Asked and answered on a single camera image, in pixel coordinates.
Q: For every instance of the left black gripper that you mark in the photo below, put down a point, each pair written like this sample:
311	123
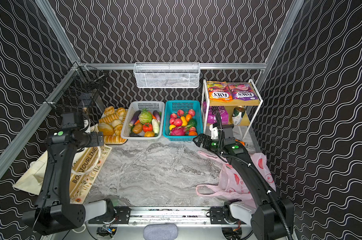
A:
98	139

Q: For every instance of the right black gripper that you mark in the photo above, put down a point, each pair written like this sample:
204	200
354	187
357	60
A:
203	141

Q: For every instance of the purple grape candy bag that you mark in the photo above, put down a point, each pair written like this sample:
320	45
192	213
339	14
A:
211	114

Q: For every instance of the cream canvas tote bag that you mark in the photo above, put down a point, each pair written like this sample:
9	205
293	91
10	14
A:
86	167

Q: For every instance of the green drink can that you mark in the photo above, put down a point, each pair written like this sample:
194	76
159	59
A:
238	114

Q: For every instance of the orange Fox's candy bag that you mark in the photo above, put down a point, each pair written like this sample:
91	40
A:
219	91

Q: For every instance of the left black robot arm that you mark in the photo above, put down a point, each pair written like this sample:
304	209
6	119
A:
53	212

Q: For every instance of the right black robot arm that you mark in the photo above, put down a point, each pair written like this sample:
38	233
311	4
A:
272	217

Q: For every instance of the pink plastic grocery bag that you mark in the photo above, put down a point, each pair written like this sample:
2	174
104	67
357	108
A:
230	185

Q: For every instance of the striped long bread front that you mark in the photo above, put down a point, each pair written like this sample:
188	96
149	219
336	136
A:
114	140

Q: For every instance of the striped long bread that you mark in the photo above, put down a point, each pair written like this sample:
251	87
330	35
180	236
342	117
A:
114	140
109	118

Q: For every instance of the pink dragon fruit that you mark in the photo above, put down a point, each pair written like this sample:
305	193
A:
178	131

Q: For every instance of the white bread tray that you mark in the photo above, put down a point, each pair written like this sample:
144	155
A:
118	129

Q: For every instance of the yellow pepper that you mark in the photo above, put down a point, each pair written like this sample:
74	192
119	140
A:
184	122

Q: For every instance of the striped long bread back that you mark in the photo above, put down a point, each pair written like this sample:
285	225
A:
109	118

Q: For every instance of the orange fruit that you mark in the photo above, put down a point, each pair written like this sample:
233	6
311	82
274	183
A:
188	117

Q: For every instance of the small white bun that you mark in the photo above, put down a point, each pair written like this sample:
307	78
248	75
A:
115	123

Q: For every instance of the teal plastic fruit basket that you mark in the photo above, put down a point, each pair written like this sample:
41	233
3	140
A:
176	109

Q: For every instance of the red apple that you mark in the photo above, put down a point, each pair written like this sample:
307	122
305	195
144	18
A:
178	122

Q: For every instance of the twisted bun back left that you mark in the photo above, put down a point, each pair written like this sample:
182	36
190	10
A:
109	111

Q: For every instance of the bun back right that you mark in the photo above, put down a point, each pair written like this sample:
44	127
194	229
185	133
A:
120	112

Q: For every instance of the brown potato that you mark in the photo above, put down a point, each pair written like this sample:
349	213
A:
137	129

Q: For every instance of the white plastic vegetable basket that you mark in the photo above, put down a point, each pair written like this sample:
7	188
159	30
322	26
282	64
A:
142	105

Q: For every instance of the purple eggplant left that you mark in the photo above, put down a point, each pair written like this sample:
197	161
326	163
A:
134	118

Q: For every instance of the purple eggplant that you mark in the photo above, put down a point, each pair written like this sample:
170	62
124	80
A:
134	118
157	116

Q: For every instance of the white wooden two-tier shelf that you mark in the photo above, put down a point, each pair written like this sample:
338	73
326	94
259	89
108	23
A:
251	108

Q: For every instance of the white green corn cob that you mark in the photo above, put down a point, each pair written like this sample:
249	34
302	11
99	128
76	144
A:
156	126

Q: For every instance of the purple eggplant right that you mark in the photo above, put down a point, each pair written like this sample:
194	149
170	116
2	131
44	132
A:
157	116

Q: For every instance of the yellow mango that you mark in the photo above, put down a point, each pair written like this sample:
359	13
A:
149	134

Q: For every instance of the red tomato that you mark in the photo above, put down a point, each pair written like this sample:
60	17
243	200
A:
147	127

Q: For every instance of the green cabbage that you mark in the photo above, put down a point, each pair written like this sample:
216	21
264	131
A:
145	117

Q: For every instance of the purple Fox's candy bag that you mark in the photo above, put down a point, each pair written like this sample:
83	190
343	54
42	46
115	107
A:
242	91

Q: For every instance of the grey foam pad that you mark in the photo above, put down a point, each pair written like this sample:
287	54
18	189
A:
161	232

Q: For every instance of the adjustable wrench orange handle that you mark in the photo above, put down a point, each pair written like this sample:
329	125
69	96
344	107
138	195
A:
243	143

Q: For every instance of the black wire wall basket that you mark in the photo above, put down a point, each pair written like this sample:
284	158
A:
79	92

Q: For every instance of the metal base rail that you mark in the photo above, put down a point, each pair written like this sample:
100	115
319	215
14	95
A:
169	216

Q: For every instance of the white wire wall basket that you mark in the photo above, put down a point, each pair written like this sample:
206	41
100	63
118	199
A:
167	75

